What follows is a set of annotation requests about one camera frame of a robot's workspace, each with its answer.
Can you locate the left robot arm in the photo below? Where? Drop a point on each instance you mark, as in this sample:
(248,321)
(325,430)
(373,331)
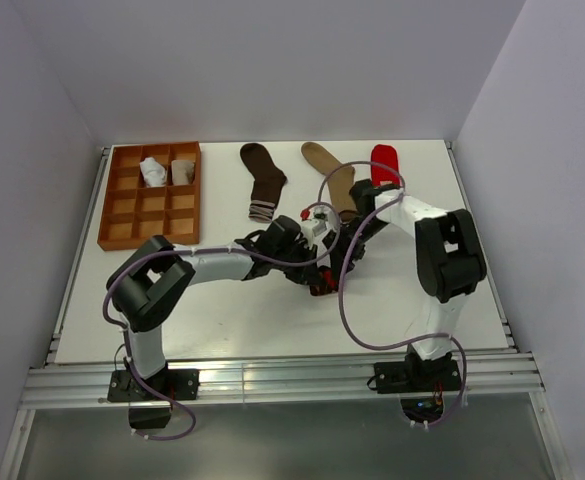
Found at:
(143,292)

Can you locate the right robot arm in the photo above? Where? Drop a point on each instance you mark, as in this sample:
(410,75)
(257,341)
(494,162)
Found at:
(450,264)

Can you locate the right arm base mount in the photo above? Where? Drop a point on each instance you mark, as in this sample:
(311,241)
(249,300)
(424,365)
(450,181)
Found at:
(429,379)

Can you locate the orange compartment tray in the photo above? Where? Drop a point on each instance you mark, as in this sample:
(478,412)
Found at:
(132,212)

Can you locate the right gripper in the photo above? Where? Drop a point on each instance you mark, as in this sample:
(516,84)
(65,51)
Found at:
(341,252)

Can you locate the beige and red reindeer sock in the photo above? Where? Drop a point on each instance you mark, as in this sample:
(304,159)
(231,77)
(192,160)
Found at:
(182,171)

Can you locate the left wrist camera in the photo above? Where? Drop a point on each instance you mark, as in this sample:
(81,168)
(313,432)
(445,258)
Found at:
(316,223)

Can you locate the tan sock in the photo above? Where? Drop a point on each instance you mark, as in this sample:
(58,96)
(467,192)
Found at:
(338,178)

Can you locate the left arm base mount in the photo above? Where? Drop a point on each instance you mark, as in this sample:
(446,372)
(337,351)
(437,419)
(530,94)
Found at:
(177,385)

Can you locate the black orange argyle sock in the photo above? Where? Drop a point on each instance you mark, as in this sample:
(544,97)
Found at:
(324,283)

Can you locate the dark brown sock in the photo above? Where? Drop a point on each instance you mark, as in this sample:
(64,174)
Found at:
(268,182)

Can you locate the white sock with black stripes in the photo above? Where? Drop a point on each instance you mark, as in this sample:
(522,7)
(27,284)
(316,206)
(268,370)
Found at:
(153,173)

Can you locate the aluminium rail frame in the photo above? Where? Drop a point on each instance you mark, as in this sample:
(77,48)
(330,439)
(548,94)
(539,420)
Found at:
(505,391)

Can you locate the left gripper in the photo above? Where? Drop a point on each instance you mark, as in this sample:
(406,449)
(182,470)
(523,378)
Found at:
(307,254)

